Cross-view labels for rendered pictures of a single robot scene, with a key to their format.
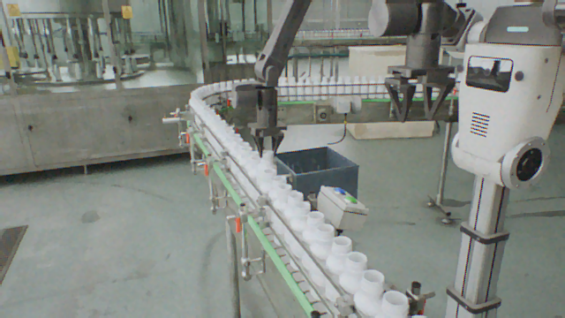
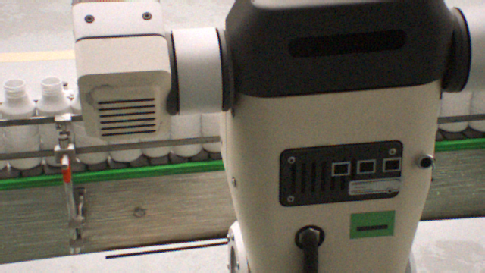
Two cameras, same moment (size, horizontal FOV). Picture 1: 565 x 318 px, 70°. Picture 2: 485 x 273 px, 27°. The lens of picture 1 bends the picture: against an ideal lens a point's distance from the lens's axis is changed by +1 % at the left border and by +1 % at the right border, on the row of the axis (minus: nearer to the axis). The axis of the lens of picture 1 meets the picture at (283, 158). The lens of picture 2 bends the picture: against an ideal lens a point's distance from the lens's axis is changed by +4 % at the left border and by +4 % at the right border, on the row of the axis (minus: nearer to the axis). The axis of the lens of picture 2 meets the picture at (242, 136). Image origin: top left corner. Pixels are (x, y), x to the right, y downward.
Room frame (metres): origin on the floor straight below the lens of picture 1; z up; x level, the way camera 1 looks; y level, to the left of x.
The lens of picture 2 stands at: (1.24, -1.62, 1.97)
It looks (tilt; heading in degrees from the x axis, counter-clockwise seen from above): 30 degrees down; 103
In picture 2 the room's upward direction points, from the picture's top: 1 degrees counter-clockwise
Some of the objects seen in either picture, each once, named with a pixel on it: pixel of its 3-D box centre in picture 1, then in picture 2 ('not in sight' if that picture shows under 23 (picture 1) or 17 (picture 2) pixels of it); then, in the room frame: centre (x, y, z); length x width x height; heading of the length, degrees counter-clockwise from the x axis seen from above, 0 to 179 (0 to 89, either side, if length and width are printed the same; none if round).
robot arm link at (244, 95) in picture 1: (253, 86); not in sight; (1.10, 0.08, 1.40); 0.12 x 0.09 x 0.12; 110
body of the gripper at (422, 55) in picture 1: (422, 55); not in sight; (0.72, -0.25, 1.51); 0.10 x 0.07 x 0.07; 111
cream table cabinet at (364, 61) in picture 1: (390, 91); not in sight; (5.53, -1.51, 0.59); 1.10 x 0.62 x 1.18; 93
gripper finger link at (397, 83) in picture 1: (410, 96); not in sight; (0.72, -0.23, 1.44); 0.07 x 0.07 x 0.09; 21
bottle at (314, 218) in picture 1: (315, 247); (185, 113); (0.78, -0.07, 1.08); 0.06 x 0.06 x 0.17
